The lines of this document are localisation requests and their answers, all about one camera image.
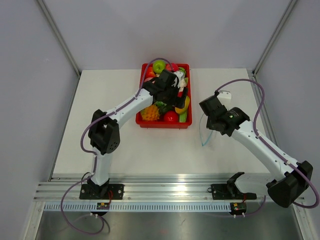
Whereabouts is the clear zip top bag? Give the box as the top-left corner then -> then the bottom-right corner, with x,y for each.
198,113 -> 216,147

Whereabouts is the yellow orange mango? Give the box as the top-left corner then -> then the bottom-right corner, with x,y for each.
174,96 -> 190,115

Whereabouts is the red tomato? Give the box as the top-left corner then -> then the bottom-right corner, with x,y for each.
163,110 -> 179,123

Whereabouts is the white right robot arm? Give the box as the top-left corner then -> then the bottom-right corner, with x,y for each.
199,94 -> 313,208

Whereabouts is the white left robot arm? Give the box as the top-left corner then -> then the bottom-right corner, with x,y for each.
88,69 -> 188,199

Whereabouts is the white cauliflower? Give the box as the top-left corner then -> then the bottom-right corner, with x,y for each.
179,77 -> 189,88

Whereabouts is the red apple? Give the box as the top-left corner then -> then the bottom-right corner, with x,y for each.
165,63 -> 179,73

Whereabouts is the green apple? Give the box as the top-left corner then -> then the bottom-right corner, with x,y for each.
152,59 -> 166,74

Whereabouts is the dark green round vegetable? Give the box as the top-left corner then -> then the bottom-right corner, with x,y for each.
178,67 -> 187,76

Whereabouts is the small pineapple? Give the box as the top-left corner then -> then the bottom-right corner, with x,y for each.
140,101 -> 173,122

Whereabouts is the green cucumber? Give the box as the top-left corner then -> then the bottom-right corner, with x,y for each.
179,111 -> 188,123

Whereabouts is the red plastic tray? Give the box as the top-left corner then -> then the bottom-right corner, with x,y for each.
135,63 -> 193,129

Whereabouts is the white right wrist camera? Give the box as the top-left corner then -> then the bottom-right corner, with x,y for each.
217,90 -> 232,105

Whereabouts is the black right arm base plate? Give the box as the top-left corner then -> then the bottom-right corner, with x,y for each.
207,183 -> 257,201

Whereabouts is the left aluminium frame post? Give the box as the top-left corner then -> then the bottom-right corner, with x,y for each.
35,0 -> 81,79

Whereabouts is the aluminium frame post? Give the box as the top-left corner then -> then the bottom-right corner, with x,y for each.
35,0 -> 81,79
252,0 -> 299,78

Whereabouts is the white slotted cable duct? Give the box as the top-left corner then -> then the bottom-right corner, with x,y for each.
44,201 -> 231,213

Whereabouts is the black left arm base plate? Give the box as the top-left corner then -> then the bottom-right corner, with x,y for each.
79,183 -> 124,200

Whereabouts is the right aluminium frame post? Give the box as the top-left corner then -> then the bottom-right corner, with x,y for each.
252,0 -> 299,78

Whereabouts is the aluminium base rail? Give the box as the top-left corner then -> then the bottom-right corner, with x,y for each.
33,173 -> 306,203

